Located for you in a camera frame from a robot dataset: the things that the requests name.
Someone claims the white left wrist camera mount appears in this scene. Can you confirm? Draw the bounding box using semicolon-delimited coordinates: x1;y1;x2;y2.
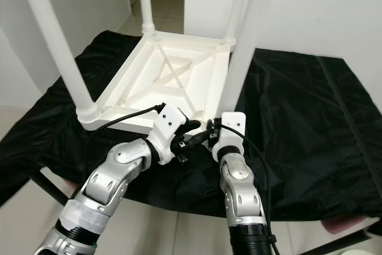
148;103;189;163

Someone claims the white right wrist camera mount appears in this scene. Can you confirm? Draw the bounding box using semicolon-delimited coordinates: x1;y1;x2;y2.
213;112;247;161

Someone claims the black cloth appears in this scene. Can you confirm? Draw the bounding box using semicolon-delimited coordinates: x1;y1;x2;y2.
0;29;382;223

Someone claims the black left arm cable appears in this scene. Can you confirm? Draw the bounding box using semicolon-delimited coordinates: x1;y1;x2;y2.
98;103;167;131

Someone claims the white plastic tabletop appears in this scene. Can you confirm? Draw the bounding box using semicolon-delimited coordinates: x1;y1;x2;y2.
81;31;236;133

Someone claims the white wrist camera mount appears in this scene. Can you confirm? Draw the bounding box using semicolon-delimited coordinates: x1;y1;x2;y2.
213;112;247;161
148;103;189;163

